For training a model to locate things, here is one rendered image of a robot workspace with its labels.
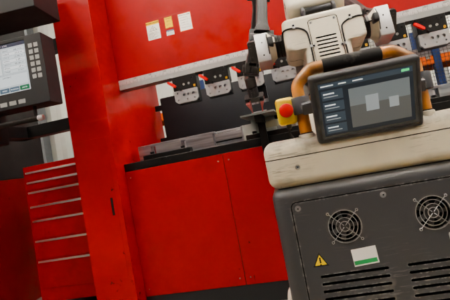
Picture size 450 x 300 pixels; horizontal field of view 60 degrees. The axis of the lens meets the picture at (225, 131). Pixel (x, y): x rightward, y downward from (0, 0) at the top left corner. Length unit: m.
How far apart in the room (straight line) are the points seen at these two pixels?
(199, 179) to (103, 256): 0.70
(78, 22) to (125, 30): 0.29
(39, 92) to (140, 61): 0.66
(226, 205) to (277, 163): 1.21
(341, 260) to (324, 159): 0.25
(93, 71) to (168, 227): 1.00
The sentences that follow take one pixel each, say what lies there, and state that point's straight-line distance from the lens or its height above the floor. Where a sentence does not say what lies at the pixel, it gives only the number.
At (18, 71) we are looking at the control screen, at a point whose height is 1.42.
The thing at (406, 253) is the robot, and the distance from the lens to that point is 1.08.
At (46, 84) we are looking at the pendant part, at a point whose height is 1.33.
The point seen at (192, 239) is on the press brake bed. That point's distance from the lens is 2.28.
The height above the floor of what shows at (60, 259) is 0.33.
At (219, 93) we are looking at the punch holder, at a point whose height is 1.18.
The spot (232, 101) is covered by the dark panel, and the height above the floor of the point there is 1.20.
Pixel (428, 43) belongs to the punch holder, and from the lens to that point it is 2.36.
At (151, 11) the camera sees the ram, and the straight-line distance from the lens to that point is 2.56.
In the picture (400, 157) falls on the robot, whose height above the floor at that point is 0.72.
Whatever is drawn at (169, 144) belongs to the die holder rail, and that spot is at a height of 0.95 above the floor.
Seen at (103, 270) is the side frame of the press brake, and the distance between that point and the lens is 2.42.
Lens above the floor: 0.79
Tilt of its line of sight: 4 degrees up
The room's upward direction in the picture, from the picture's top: 11 degrees counter-clockwise
